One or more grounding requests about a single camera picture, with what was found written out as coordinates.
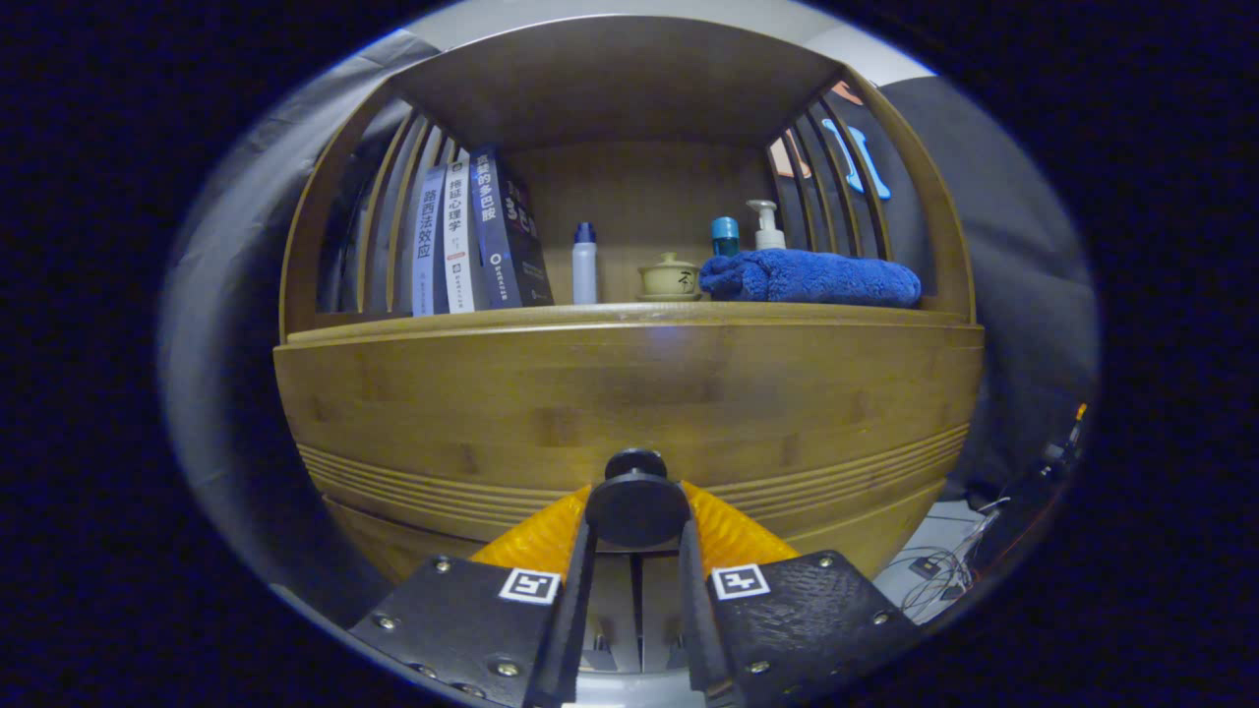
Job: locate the beige lidded teacup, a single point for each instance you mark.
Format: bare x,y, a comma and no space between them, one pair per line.
669,280

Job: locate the wooden cabinet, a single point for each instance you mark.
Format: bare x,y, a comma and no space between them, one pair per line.
610,88

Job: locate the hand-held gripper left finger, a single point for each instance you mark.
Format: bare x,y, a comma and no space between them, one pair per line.
462,619

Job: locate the wooden countertop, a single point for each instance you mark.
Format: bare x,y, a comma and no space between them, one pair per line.
590,313

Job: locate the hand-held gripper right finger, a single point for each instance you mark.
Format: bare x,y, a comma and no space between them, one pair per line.
816,615

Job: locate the wooden drawer with black knob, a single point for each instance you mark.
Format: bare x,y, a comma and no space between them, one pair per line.
629,393

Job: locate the teal bottle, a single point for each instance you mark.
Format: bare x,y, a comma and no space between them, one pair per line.
725,236

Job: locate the black device with orange clip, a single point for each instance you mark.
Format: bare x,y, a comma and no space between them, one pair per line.
1023,501

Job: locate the light blue book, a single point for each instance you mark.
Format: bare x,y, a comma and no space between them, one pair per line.
425,246

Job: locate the white pump bottle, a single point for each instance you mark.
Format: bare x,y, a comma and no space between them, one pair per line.
768,234

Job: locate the dark blue book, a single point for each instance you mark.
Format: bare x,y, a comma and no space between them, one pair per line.
507,236

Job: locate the white bottle with blue cap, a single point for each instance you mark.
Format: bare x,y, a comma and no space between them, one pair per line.
584,270

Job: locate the blue folded towel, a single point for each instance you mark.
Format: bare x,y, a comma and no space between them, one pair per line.
816,277

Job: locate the white book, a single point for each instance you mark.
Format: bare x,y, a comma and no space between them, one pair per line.
457,236

